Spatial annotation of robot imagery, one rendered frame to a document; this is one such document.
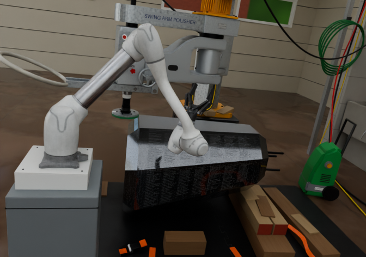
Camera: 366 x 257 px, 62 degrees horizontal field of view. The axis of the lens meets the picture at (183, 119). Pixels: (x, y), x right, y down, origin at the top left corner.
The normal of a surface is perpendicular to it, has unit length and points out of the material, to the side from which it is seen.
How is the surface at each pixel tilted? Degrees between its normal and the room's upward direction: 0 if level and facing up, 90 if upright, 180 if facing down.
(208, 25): 90
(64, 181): 90
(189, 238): 0
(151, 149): 45
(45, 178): 90
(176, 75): 90
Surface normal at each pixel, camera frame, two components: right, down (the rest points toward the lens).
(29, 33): 0.19, 0.32
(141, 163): 0.23, -0.44
